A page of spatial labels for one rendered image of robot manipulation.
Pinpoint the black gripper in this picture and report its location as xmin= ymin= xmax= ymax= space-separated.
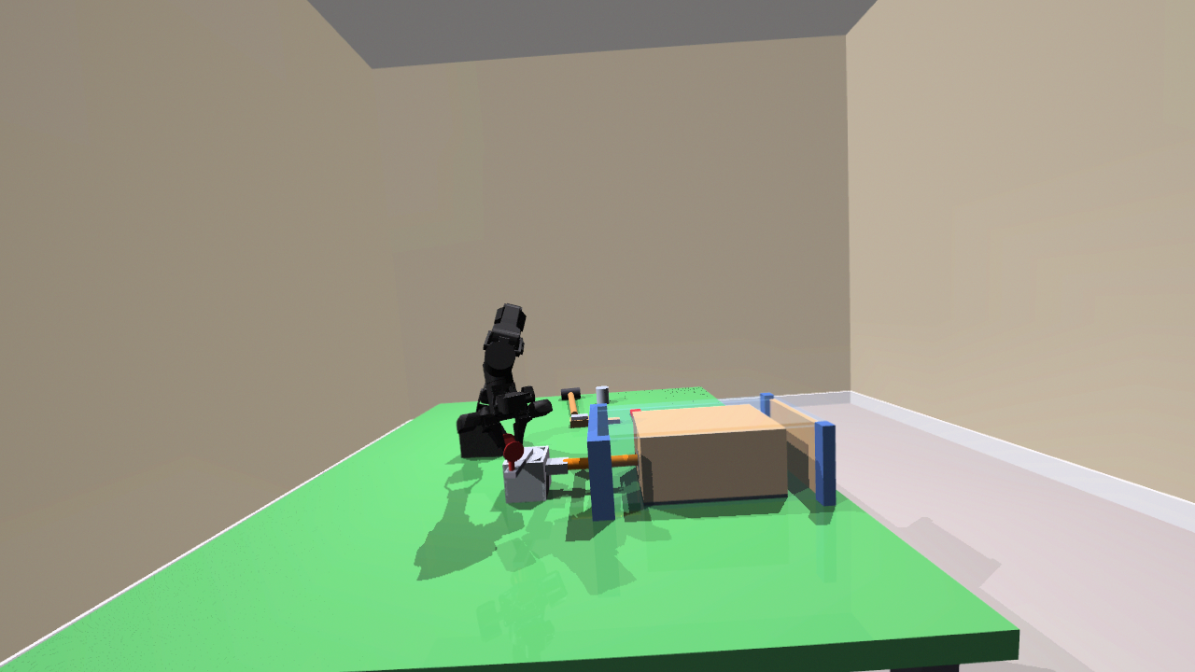
xmin=456 ymin=379 xmax=553 ymax=459

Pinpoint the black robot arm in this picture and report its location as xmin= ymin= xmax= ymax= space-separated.
xmin=476 ymin=303 xmax=535 ymax=415

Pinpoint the blue rectangular frame bar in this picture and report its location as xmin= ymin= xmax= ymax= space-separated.
xmin=587 ymin=404 xmax=603 ymax=523

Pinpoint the mallet with orange handle and dark grey head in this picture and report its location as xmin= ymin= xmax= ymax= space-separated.
xmin=560 ymin=387 xmax=581 ymax=415

